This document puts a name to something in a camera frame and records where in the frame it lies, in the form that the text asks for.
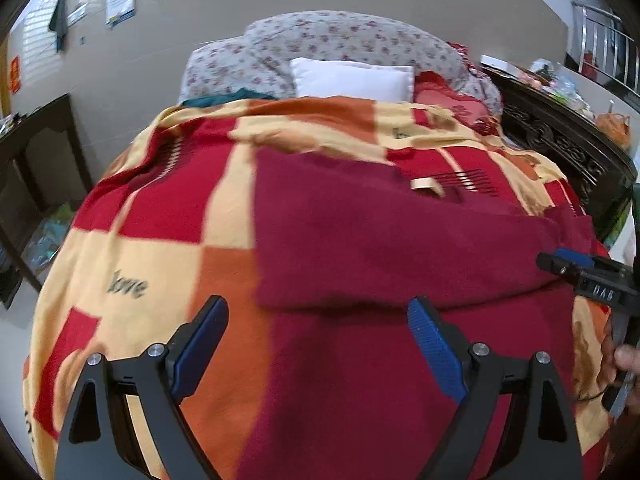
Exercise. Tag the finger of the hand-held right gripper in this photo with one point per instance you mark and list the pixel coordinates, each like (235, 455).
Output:
(575, 256)
(595, 287)

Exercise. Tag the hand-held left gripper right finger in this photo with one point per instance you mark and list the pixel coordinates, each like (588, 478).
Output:
(435, 350)

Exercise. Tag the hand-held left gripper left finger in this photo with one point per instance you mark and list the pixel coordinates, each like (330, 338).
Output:
(200, 350)

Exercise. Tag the maroon fleece pants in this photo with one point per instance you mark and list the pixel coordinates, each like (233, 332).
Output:
(375, 240)

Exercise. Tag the person's right hand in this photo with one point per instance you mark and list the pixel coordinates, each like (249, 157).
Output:
(627, 358)

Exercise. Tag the red orange checkered blanket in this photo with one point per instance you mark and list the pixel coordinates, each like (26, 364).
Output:
(150, 240)

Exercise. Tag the dark carved wooden headboard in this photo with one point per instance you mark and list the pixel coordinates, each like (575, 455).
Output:
(550, 135)

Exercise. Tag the orange plastic bag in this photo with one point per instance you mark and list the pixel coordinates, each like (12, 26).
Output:
(612, 127)

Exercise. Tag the pile of plastic bags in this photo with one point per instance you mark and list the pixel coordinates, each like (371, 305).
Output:
(555, 85)

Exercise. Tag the white flat box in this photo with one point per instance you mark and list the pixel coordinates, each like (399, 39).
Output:
(500, 63)

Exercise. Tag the red embroidered pillow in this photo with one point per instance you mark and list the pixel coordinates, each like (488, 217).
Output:
(440, 97)

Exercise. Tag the red patterned cloth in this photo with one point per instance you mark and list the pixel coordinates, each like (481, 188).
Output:
(462, 55)

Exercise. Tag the metal stair railing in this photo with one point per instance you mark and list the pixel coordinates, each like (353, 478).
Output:
(600, 25)

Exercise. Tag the teal cloth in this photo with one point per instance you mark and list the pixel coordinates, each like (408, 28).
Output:
(240, 96)

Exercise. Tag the dark wooden side table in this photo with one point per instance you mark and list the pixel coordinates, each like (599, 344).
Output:
(50, 115)

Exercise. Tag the white pillow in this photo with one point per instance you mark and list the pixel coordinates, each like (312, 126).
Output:
(350, 80)

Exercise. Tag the grey floral quilt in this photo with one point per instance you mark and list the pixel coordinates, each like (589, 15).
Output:
(350, 35)

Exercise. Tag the red paper window sticker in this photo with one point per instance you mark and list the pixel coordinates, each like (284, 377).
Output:
(15, 75)

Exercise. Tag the window with white blinds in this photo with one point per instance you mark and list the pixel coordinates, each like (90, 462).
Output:
(35, 45)

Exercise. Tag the dark hanging cloth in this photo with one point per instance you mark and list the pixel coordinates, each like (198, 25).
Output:
(59, 17)

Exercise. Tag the white wall switch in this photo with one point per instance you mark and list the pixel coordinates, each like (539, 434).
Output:
(77, 13)

